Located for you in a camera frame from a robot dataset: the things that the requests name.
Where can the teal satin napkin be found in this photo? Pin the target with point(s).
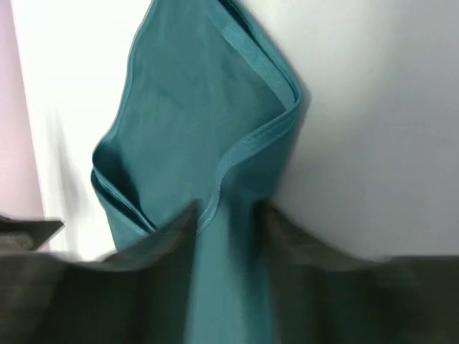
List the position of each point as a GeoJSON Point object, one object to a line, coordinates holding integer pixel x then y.
{"type": "Point", "coordinates": [208, 113]}

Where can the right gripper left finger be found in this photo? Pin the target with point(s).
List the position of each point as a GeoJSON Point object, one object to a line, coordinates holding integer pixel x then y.
{"type": "Point", "coordinates": [137, 295]}

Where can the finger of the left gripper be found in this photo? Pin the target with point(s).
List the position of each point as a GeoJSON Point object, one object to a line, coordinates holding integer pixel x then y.
{"type": "Point", "coordinates": [26, 235]}

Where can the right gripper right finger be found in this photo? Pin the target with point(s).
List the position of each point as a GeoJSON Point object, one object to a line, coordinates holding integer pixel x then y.
{"type": "Point", "coordinates": [324, 295]}

